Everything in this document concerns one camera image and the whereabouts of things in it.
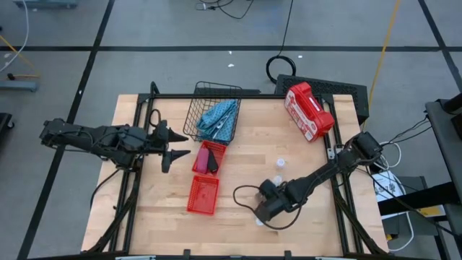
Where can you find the blue dotted cloth pouch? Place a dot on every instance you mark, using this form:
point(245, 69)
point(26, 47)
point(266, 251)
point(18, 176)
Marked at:
point(216, 115)

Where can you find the black table clamp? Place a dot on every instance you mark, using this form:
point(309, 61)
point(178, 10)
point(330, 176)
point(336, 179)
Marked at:
point(186, 252)
point(287, 253)

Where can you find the white printed cardboard box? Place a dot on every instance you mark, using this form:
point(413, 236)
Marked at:
point(388, 187)

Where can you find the grey metal floor base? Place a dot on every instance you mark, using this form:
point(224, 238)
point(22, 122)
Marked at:
point(18, 86)

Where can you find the red first aid kit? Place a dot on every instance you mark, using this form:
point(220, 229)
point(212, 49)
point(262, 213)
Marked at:
point(310, 108)

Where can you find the white bottle cap top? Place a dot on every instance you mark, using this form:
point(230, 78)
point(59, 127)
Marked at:
point(280, 163)

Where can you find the black side table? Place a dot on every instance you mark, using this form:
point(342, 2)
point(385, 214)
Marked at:
point(444, 126)

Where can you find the pink bandage roll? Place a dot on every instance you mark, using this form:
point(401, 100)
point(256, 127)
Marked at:
point(202, 160)

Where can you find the yellow tag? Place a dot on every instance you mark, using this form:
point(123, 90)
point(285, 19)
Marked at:
point(433, 211)

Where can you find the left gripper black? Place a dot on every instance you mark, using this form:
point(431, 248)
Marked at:
point(159, 141)

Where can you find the black shelf beam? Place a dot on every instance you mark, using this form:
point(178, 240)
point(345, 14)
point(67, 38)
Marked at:
point(415, 200)

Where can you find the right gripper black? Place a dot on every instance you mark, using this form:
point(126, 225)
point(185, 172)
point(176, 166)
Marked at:
point(272, 208)

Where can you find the red plastic slotted basket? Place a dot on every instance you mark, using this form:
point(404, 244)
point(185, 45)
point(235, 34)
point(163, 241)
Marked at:
point(220, 146)
point(202, 195)

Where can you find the small white plastic bottle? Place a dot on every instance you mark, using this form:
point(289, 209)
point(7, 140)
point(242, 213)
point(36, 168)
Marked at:
point(259, 223)
point(278, 178)

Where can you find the black bandage roll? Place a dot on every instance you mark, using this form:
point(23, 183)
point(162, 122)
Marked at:
point(213, 164)

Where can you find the black metal rig frame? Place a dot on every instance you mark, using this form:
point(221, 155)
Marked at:
point(166, 96)

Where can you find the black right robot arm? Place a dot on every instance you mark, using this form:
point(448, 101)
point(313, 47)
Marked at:
point(317, 177)

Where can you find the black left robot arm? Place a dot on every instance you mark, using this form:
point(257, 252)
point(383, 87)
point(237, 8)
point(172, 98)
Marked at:
point(90, 139)

